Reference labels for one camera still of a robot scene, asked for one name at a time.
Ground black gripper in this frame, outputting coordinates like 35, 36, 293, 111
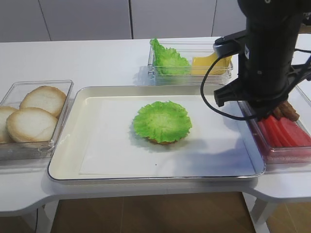
214, 30, 311, 120

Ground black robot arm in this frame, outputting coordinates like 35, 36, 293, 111
214, 0, 311, 119

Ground flat cheese slices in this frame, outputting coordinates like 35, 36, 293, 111
191, 52, 232, 75

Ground clear lettuce cheese container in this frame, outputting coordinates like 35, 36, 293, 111
148, 40, 234, 86

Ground lettuce leaves in container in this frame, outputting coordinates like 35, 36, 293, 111
150, 38, 190, 75

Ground lettuce leaf on bun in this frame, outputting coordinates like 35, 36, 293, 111
133, 101, 192, 142

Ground bottom bun under lettuce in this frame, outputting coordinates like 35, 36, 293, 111
147, 138, 177, 145

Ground brown meat patties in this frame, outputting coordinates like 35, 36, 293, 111
273, 101, 300, 122

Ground tomato slices in container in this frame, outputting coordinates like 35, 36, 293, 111
258, 116, 311, 148

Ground clear meat tomato container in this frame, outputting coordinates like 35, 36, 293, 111
247, 86, 311, 164

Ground white paper sheet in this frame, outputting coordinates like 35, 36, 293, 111
80, 95, 263, 178

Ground white metal serving tray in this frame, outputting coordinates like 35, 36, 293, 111
48, 85, 266, 181

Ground back bun half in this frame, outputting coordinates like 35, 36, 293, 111
19, 86, 67, 118

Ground bun half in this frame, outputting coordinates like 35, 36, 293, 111
6, 107, 58, 143
19, 86, 67, 118
0, 106, 17, 144

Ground clear bun container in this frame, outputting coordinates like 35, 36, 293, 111
0, 80, 73, 161

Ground front bun half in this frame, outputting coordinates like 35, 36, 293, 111
6, 107, 58, 143

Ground left bun half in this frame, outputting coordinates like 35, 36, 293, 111
0, 106, 17, 144

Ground black cable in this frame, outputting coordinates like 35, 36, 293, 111
200, 47, 311, 121

